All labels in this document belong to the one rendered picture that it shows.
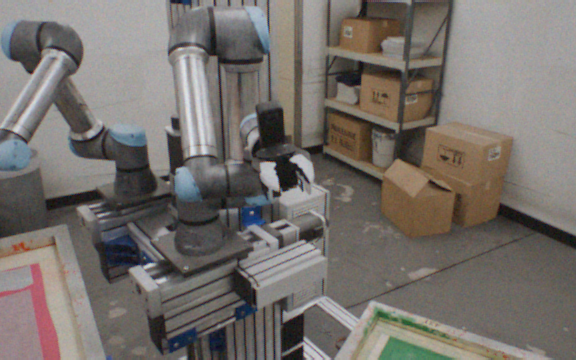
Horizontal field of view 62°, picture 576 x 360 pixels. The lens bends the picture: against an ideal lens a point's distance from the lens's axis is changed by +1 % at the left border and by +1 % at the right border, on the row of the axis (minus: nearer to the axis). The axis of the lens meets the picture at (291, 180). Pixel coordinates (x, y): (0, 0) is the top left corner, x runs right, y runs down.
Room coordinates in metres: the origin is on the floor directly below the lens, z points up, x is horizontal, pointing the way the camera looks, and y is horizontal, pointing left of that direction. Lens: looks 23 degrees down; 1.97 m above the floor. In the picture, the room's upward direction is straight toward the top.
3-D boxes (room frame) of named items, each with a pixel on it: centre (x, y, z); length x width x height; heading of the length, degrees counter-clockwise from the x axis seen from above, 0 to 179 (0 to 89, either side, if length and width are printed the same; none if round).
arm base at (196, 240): (1.21, 0.26, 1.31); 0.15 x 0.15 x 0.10
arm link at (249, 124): (0.98, 0.07, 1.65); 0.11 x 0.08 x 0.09; 14
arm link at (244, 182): (0.98, 0.09, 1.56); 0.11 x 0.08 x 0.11; 104
